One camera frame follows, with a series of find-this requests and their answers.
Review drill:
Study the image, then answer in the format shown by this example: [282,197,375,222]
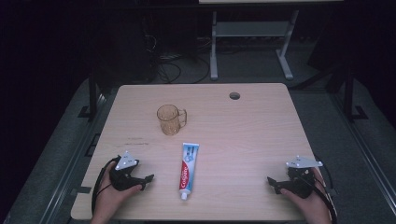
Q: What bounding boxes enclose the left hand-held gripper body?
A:
[108,150,147,191]

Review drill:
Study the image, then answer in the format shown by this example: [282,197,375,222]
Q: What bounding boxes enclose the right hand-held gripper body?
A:
[279,155,324,200]

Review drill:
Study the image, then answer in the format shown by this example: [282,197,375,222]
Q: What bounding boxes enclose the white and red toothpaste tube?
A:
[178,142,201,201]

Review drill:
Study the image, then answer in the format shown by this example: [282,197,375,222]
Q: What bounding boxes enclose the clear amber cup with handle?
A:
[156,104,188,136]

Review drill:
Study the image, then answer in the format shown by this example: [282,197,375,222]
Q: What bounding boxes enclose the person's right hand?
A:
[279,168,332,224]

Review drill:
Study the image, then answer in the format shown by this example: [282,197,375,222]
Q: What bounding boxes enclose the person's left hand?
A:
[90,169,144,224]

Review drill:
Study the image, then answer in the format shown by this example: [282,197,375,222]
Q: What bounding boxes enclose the grey metal stand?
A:
[208,8,300,82]

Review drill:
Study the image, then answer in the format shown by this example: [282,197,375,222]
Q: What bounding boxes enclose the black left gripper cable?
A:
[91,156,120,217]

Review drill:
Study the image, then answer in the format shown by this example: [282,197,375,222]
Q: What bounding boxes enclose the black metal post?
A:
[343,63,369,123]
[78,71,100,121]

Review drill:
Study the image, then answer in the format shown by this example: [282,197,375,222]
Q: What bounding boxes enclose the black floor cables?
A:
[146,34,213,85]

